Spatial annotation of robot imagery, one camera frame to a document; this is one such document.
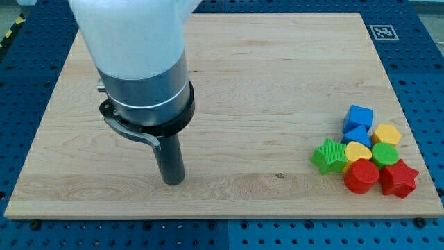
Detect black clamp ring with lever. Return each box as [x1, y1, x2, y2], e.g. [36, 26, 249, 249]
[99, 81, 195, 151]

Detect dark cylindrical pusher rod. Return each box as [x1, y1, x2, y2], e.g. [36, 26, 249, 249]
[153, 135, 185, 185]

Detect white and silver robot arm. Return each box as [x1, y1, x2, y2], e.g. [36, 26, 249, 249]
[69, 0, 201, 185]

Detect green star block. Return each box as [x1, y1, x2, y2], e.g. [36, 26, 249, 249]
[311, 137, 348, 175]

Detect red star block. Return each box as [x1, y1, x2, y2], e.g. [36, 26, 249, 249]
[379, 159, 419, 199]

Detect wooden board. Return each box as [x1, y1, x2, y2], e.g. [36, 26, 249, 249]
[5, 13, 443, 220]

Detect yellow heart block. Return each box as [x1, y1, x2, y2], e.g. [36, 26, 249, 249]
[342, 141, 373, 173]

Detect blue triangle block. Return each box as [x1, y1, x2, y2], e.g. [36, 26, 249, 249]
[341, 125, 372, 147]

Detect blue cube block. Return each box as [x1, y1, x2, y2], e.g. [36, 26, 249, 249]
[342, 105, 373, 133]

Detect red cylinder block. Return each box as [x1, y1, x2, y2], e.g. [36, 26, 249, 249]
[344, 159, 379, 194]

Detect green cylinder block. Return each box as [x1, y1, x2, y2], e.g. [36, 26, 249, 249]
[371, 142, 400, 170]

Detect yellow pentagon block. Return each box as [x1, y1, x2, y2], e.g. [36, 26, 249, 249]
[370, 124, 402, 147]

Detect fiducial marker tag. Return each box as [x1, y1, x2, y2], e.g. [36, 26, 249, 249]
[369, 24, 399, 41]

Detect blue perforated table mat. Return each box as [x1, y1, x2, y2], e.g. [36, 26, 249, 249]
[1, 1, 443, 249]

